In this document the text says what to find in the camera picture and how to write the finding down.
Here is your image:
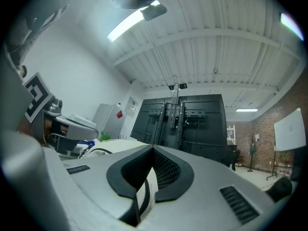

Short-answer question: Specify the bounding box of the white whiteboard on stand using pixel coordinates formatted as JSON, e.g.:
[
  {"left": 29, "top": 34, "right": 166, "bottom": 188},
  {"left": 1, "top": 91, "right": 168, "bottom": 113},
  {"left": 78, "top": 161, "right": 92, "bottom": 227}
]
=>
[{"left": 266, "top": 107, "right": 307, "bottom": 181}]

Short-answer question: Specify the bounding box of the grey refrigerator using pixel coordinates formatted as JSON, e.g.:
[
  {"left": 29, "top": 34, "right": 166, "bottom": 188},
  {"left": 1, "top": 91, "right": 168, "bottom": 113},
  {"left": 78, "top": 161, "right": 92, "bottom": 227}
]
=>
[{"left": 92, "top": 103, "right": 126, "bottom": 139}]

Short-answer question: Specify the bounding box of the green potted plant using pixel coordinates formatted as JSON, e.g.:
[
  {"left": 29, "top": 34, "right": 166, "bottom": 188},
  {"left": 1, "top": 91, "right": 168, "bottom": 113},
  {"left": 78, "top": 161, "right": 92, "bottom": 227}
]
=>
[{"left": 100, "top": 131, "right": 112, "bottom": 143}]

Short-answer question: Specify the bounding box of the white box appliance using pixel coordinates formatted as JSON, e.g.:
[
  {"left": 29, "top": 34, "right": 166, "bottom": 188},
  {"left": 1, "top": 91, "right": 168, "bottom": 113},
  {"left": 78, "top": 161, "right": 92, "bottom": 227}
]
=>
[{"left": 64, "top": 114, "right": 97, "bottom": 128}]

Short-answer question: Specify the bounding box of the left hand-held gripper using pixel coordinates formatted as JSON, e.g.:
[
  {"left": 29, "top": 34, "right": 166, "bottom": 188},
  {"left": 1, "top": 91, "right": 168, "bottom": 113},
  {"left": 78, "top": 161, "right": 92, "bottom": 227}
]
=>
[{"left": 22, "top": 71, "right": 100, "bottom": 146}]

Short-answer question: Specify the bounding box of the black floor stand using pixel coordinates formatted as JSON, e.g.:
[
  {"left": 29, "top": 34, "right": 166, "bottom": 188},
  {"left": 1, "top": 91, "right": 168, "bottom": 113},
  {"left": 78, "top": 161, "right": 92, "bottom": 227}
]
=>
[{"left": 247, "top": 133, "right": 259, "bottom": 172}]

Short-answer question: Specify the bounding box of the white bottle with blue pump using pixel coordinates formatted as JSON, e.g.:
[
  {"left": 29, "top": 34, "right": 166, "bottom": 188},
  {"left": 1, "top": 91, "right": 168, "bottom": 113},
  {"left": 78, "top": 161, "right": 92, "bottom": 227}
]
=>
[{"left": 80, "top": 140, "right": 96, "bottom": 151}]

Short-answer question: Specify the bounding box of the white shelf rack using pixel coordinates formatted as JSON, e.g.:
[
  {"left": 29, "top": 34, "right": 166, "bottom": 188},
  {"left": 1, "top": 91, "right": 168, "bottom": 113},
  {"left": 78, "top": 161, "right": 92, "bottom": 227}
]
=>
[{"left": 226, "top": 125, "right": 236, "bottom": 145}]

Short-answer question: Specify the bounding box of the black television mount bracket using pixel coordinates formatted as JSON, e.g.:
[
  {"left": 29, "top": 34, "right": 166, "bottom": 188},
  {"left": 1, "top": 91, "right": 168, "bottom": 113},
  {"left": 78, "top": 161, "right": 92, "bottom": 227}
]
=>
[{"left": 154, "top": 82, "right": 188, "bottom": 146}]

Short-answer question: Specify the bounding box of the long ceiling light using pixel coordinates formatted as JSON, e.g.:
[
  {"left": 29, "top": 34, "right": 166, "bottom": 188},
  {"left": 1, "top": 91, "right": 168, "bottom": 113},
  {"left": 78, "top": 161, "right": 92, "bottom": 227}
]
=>
[{"left": 106, "top": 0, "right": 161, "bottom": 43}]

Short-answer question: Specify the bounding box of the black rounded object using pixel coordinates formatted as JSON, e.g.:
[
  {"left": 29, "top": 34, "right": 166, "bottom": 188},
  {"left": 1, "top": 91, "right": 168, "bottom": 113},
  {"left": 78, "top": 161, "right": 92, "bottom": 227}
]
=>
[{"left": 266, "top": 176, "right": 294, "bottom": 203}]

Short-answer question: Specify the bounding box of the person's left forearm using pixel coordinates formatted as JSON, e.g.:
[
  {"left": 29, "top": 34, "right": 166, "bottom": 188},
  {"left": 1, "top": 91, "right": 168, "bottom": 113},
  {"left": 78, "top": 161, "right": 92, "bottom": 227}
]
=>
[{"left": 16, "top": 115, "right": 33, "bottom": 136}]

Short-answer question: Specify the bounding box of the white wall poster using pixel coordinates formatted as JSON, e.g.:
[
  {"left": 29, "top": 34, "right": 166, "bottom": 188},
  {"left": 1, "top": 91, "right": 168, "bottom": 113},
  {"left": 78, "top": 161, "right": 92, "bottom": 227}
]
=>
[{"left": 126, "top": 96, "right": 139, "bottom": 118}]

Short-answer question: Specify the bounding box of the person's grey clothing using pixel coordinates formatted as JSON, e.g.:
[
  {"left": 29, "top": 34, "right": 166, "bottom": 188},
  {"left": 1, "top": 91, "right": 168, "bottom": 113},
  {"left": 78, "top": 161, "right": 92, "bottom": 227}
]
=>
[{"left": 0, "top": 0, "right": 73, "bottom": 228}]

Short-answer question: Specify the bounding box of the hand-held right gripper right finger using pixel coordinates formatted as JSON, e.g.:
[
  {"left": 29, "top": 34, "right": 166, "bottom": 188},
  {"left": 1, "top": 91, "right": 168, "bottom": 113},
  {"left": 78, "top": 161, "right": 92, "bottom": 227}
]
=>
[{"left": 140, "top": 144, "right": 277, "bottom": 231}]

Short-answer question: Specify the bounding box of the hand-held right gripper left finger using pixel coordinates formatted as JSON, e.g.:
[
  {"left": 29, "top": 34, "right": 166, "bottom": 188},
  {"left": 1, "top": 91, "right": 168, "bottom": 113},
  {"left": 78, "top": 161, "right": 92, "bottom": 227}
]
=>
[{"left": 43, "top": 144, "right": 154, "bottom": 231}]

